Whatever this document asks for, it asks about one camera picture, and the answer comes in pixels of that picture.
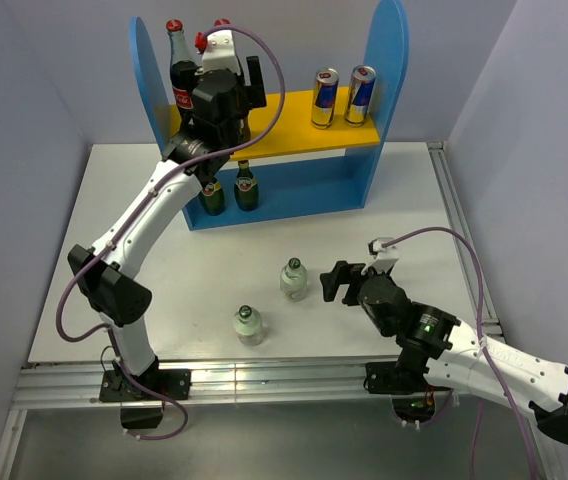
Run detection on clear water bottle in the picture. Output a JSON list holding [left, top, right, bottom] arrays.
[[233, 305, 265, 346], [280, 257, 308, 301]]

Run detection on tall cola bottle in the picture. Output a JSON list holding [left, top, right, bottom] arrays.
[[212, 18, 253, 144]]

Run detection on cola bottle front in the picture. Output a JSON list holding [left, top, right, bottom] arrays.
[[166, 19, 198, 133]]

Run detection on silver energy can front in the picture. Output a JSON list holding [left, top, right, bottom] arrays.
[[311, 67, 339, 129]]

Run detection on silver energy can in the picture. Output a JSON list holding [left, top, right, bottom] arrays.
[[344, 65, 376, 126], [311, 67, 339, 129]]

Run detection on clear water bottle front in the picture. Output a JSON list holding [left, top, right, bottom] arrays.
[[233, 305, 265, 346]]

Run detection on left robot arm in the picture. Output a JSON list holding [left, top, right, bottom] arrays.
[[68, 56, 266, 399]]

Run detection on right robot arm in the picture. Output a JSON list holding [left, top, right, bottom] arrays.
[[320, 261, 568, 445]]

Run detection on blue and yellow wooden shelf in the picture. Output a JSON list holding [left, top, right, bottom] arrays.
[[129, 1, 409, 230]]

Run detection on right green glass bottle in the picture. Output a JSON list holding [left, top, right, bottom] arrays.
[[234, 160, 259, 211]]

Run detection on green glass bottle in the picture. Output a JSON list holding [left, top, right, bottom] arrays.
[[234, 160, 259, 211], [199, 179, 226, 216]]

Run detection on left green glass bottle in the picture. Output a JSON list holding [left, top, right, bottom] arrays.
[[199, 179, 226, 216]]

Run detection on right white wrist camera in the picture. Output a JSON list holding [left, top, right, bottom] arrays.
[[364, 237, 399, 274]]

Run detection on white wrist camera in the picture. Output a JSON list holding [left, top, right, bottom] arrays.
[[195, 29, 241, 75], [364, 237, 399, 274]]

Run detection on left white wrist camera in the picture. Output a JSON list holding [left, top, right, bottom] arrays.
[[195, 29, 241, 75]]

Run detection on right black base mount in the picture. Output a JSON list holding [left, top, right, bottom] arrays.
[[363, 361, 436, 422]]

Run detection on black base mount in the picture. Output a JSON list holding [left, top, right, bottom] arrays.
[[363, 361, 436, 422], [98, 366, 191, 430]]

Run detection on aluminium right side rail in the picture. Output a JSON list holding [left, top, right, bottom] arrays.
[[426, 141, 508, 341]]

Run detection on aluminium rail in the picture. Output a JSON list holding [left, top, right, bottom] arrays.
[[11, 354, 470, 409], [426, 141, 508, 341]]

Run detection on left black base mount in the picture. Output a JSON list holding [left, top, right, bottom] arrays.
[[98, 366, 191, 430]]

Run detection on aluminium front rail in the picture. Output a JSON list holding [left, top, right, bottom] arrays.
[[11, 354, 470, 409]]

